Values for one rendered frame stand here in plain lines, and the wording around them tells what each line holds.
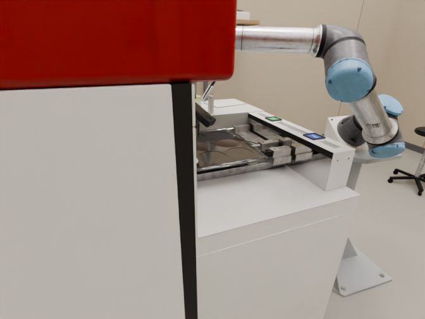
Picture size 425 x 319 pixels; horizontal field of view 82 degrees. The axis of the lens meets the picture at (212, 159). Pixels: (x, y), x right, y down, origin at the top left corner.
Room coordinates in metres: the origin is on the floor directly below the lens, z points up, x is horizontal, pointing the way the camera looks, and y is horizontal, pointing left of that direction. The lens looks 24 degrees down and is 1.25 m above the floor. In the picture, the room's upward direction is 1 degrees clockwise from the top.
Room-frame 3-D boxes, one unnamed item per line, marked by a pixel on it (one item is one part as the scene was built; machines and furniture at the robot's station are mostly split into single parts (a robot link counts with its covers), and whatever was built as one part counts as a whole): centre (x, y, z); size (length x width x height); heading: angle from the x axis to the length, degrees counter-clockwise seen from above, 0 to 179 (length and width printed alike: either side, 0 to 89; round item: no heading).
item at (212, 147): (0.91, 0.04, 0.90); 0.34 x 0.34 x 0.01; 21
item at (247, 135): (1.02, -0.20, 0.87); 0.36 x 0.08 x 0.03; 21
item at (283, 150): (0.87, -0.26, 0.89); 0.08 x 0.03 x 0.03; 111
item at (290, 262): (1.02, -0.03, 0.41); 0.96 x 0.64 x 0.82; 21
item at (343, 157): (0.98, -0.32, 0.89); 0.55 x 0.09 x 0.14; 21
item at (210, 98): (1.17, 0.03, 1.03); 0.06 x 0.04 x 0.13; 111
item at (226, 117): (1.30, 0.09, 0.89); 0.62 x 0.35 x 0.14; 111
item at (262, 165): (0.82, -0.06, 0.84); 0.50 x 0.02 x 0.03; 111
